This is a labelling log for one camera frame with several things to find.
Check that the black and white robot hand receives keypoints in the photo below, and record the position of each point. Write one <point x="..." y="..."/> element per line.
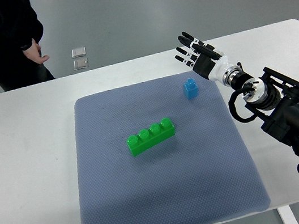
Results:
<point x="203" y="58"/>

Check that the bystander bare hand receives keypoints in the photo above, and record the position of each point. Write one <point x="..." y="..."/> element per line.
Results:
<point x="34" y="54"/>

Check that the blue toy block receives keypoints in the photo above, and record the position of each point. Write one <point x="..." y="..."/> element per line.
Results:
<point x="190" y="89"/>

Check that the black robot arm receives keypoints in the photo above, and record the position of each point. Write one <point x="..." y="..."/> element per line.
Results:
<point x="274" y="98"/>

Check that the green four-stud toy block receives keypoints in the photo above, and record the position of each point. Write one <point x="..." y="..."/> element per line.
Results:
<point x="152" y="136"/>

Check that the upper metal floor plate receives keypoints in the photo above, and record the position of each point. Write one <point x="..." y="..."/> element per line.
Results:
<point x="78" y="52"/>

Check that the metal floor plate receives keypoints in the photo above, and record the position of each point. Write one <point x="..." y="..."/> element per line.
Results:
<point x="78" y="52"/>
<point x="80" y="63"/>

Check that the lower metal floor plate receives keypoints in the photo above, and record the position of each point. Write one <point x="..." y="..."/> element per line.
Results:
<point x="80" y="63"/>

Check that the person in black clothes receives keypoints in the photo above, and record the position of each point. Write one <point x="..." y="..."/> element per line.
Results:
<point x="19" y="26"/>

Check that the white table leg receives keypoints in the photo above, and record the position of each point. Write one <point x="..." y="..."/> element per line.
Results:
<point x="286" y="215"/>

